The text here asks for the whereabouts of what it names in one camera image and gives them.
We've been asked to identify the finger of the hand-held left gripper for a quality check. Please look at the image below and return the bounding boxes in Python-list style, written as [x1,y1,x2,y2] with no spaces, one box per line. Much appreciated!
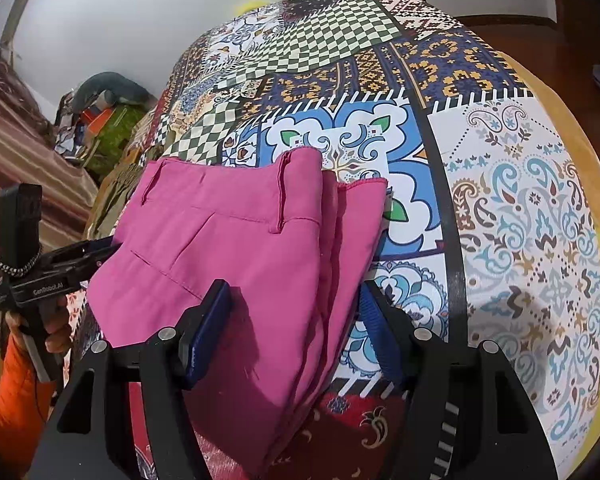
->
[45,239,126,283]

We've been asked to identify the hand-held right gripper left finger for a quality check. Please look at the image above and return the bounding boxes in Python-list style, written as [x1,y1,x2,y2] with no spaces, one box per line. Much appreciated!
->
[45,280,233,480]

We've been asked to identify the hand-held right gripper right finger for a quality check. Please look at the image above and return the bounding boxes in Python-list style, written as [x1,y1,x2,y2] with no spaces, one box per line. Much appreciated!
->
[359,280,561,480]

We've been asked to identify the person's left hand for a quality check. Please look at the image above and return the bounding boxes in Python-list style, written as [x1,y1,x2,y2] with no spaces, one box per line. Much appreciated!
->
[2,300,74,363]

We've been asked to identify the pink pants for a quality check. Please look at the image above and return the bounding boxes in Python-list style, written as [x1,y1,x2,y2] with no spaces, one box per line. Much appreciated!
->
[86,146,390,480]

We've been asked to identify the grey plush cushion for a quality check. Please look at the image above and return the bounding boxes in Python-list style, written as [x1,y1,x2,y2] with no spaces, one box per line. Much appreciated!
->
[72,72,151,111]

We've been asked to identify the orange patterned cloth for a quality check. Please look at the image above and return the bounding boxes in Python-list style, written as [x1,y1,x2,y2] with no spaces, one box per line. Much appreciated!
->
[77,109,113,136]

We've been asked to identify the patchwork printed bedspread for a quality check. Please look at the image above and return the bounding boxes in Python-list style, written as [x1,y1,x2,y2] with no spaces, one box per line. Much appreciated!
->
[62,0,600,480]

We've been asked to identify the brown striped blanket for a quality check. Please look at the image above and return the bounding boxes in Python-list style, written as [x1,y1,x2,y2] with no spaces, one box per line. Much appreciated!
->
[0,42,101,346]

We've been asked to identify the olive green shorts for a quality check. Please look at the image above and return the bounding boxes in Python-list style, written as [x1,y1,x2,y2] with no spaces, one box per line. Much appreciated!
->
[87,162,148,241]

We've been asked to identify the person's left forearm orange sleeve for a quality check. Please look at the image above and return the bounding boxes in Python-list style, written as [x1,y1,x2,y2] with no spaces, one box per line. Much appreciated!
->
[0,332,58,480]

